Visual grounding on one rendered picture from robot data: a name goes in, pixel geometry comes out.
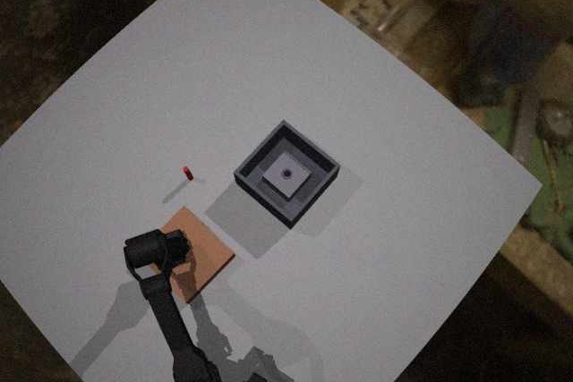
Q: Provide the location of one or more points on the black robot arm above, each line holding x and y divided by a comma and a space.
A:
167, 250

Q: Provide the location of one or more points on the red peg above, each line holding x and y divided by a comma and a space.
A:
188, 173

